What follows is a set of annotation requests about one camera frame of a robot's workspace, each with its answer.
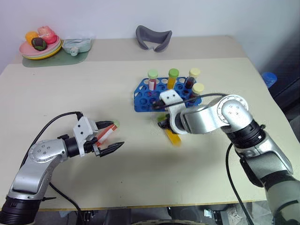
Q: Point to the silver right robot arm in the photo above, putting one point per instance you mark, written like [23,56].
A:
[234,117]

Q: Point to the red tube pale green cap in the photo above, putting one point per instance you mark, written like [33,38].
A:
[152,80]

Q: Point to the stack of colourful plates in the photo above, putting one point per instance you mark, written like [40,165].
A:
[55,51]

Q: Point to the grey foam face cushion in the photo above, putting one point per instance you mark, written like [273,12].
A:
[150,35]

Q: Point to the blue ribbed bottle cap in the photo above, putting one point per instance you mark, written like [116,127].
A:
[269,79]

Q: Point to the green table mat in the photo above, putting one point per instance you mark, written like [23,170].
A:
[58,61]

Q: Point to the orange tube green cap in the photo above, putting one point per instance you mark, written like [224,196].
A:
[173,78]

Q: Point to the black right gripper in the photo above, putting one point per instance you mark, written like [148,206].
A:
[169,122]

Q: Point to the dark red tube yellow cap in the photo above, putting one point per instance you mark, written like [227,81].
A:
[193,75]
[197,90]

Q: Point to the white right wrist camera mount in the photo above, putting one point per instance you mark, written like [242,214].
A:
[171,103]

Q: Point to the pink plate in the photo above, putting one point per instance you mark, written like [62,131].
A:
[25,50]

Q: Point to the orange toy fruit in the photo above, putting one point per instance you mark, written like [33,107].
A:
[31,36]

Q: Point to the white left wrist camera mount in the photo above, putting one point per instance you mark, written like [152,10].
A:
[82,127]

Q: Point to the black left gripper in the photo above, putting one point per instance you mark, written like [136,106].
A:
[90,146]

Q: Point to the metal table bracket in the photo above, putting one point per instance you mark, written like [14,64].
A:
[211,214]

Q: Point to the red test tube green cap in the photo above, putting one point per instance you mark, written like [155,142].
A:
[106,133]

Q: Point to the yellow test tube green cap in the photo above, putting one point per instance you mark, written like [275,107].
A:
[174,137]

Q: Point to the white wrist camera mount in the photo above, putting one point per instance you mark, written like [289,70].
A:
[171,103]
[82,127]

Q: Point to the brown green toy food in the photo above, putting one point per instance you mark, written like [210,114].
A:
[38,44]

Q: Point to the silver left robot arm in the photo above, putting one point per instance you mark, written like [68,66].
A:
[37,161]

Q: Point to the yellow plate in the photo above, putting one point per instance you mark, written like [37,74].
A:
[39,57]

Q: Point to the pink red toy food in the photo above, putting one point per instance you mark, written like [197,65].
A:
[48,34]

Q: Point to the blue test tube rack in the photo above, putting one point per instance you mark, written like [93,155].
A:
[143,100]

